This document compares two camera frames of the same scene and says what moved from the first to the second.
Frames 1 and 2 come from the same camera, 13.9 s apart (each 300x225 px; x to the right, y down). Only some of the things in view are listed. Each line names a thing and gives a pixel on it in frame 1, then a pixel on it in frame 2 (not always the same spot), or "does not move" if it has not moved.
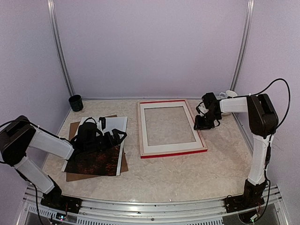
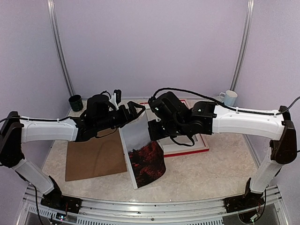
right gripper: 199,125 → 154,135
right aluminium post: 245,44 does not move
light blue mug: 228,93 does not move
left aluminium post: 62,48 does not move
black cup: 76,103 does not move
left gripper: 112,141 → 132,114
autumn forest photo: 103,161 → 146,157
